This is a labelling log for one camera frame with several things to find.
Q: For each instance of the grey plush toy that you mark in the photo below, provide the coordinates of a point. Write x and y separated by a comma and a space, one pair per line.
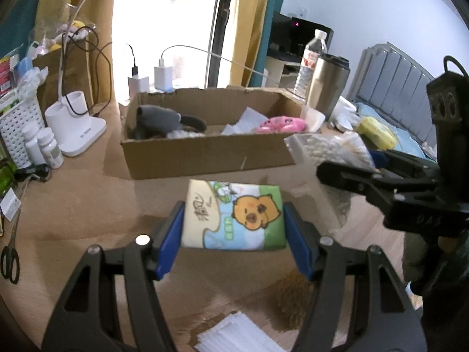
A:
157, 119

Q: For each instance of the white desk lamp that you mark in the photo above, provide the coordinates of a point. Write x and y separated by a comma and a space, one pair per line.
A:
77, 139

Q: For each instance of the brown cardboard box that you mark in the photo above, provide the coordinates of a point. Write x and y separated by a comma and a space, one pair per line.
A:
205, 157

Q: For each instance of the narrow yellow curtain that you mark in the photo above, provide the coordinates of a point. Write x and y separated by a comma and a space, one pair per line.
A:
252, 14

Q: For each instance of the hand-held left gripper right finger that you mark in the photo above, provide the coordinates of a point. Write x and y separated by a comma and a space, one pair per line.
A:
298, 242

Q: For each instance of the white lidded container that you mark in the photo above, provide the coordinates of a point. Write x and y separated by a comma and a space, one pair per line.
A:
344, 112

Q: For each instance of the bag of cotton swabs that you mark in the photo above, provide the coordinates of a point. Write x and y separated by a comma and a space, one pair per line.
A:
329, 148

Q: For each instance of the cartoon print tissue packet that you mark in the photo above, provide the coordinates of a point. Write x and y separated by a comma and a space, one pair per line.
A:
234, 212

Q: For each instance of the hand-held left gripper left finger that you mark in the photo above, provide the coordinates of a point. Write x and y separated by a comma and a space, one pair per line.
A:
170, 238

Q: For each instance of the black door frame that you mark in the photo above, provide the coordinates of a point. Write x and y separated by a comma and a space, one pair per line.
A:
221, 25

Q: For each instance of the cluster of small plush toys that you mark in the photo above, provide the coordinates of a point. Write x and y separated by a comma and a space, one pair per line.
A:
75, 31

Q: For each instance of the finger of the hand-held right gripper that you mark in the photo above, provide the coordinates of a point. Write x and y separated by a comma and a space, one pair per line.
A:
344, 176
410, 163

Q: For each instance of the white paper towel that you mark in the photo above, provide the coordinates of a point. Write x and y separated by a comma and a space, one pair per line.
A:
249, 117
234, 333

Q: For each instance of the crumpled white plastic bag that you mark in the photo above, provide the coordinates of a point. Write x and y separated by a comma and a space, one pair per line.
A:
31, 80

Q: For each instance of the steel tumbler with black lid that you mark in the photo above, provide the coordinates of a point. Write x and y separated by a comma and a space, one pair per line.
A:
326, 88

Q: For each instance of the yellow tissue pack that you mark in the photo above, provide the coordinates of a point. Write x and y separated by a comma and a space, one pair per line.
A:
377, 132

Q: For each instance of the small black tool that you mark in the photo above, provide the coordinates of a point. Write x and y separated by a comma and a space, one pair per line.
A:
36, 171

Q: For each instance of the grey padded headboard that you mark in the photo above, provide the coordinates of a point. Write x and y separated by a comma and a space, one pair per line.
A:
395, 77

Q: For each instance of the brown paper bag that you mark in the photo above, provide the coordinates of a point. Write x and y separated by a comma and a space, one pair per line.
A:
51, 77

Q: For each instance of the clear plastic water bottle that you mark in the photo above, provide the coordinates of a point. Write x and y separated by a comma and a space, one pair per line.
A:
309, 62

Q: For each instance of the white perforated plastic basket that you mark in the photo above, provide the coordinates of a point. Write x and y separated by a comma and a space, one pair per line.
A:
16, 124

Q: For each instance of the pink plush toy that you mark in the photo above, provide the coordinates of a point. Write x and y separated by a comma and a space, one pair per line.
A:
280, 124

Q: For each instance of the black computer monitor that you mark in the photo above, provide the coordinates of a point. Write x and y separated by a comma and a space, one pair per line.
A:
280, 31

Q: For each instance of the white pill bottle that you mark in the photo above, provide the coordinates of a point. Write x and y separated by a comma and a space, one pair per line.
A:
51, 150
31, 143

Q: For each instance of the wide teal curtain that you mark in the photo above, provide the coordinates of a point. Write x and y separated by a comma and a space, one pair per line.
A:
18, 18

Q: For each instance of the white computer desk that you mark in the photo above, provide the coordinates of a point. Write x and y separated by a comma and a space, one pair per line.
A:
274, 69

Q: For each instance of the white charger with black plug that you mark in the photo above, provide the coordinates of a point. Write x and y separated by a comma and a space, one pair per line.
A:
138, 87

